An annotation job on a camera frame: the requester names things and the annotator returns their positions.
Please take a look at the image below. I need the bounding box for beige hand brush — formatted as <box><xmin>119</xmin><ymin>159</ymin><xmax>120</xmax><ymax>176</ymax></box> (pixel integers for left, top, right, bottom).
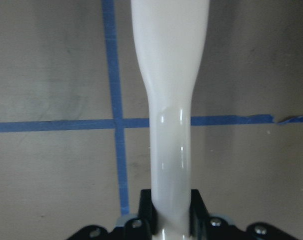
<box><xmin>131</xmin><ymin>0</ymin><xmax>210</xmax><ymax>240</ymax></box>

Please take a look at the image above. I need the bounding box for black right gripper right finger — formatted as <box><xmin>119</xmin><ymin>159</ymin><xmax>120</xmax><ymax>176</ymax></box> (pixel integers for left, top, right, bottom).
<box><xmin>189</xmin><ymin>189</ymin><xmax>209</xmax><ymax>237</ymax></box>

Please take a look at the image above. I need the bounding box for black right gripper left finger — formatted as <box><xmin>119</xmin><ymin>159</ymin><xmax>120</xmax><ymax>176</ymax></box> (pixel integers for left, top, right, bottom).
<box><xmin>138</xmin><ymin>189</ymin><xmax>159</xmax><ymax>240</ymax></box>

